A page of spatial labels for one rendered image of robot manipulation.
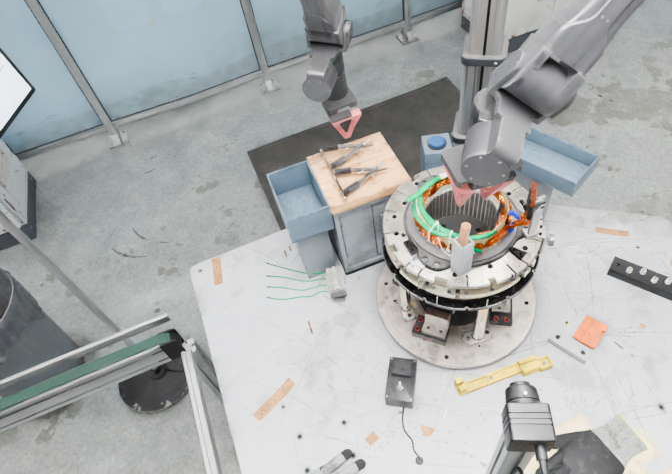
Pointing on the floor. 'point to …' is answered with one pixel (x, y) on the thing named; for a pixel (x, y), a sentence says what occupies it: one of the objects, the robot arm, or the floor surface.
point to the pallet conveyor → (77, 388)
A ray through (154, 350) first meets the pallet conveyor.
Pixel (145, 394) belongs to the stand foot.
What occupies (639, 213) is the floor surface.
